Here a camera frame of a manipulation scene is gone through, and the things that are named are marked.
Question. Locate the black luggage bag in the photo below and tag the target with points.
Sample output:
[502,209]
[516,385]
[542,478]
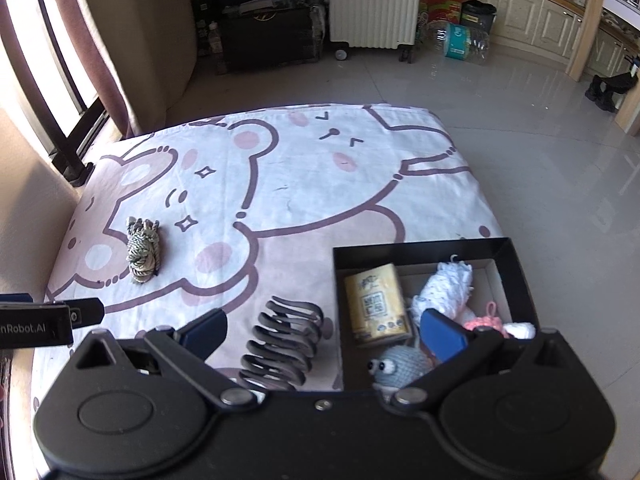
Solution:
[258,34]

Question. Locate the black open gift box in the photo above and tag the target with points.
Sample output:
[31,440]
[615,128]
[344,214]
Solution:
[498,276]

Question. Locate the braided rope knot ornament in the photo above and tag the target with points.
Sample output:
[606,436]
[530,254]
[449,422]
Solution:
[143,249]

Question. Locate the yellow small carton box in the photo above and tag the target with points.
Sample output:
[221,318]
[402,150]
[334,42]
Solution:
[376,307]

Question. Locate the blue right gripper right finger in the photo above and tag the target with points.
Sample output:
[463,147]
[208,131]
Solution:
[442,336]

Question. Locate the black boots pair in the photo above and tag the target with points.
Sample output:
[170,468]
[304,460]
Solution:
[601,90]

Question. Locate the red cardboard box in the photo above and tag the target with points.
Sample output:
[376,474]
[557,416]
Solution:
[439,10]

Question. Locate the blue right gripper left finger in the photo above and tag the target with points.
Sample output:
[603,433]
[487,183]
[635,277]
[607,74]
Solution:
[205,334]

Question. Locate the brown hair claw clip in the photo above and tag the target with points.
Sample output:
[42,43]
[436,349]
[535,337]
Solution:
[284,342]

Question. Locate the beige curtain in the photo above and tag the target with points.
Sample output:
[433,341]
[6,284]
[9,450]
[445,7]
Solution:
[138,54]

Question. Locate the grey crochet snail toy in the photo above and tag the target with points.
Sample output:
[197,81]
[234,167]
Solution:
[397,367]

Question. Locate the pack of water bottles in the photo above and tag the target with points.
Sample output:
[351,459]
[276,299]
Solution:
[458,42]

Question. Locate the black waste bin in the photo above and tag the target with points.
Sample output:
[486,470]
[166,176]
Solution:
[477,14]

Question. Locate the white oil radiator heater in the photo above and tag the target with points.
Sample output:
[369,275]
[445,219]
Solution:
[374,24]

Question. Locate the wooden table leg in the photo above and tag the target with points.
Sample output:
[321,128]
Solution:
[585,39]

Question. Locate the cartoon bear bed sheet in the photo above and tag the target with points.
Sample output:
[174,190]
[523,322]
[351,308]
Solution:
[252,205]

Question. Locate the white crochet pouch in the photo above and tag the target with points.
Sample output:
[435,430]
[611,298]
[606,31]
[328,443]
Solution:
[447,291]

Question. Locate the pink crochet doll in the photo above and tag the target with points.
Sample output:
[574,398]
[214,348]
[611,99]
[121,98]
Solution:
[492,320]

